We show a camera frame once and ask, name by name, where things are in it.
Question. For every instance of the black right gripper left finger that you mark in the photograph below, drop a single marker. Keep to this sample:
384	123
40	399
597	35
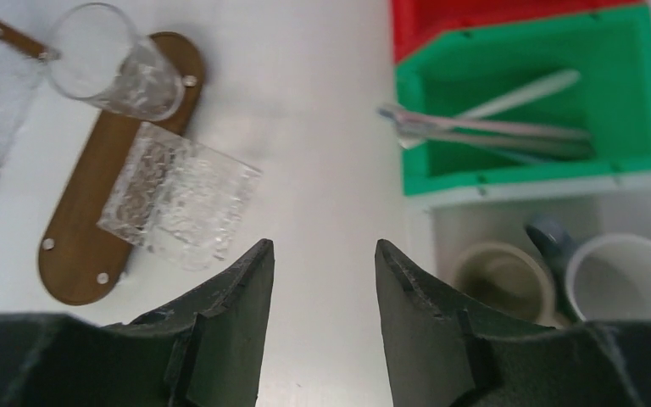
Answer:
204	348

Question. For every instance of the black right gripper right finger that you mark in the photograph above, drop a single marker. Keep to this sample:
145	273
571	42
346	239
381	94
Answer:
444	348

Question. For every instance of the grey ceramic cup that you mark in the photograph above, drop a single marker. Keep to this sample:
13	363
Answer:
507	279

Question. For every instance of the clear textured acrylic holder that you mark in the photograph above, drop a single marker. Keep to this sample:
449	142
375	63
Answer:
178	199

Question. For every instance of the clear glass tumbler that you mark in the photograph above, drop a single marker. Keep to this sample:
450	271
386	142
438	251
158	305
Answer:
96	55

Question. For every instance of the brown oval wooden tray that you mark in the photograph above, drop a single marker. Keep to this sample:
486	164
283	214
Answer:
78	262

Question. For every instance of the white storage bin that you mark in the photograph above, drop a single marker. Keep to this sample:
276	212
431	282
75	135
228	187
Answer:
443	227

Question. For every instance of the red storage bin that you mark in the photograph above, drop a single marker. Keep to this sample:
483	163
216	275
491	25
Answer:
415	22

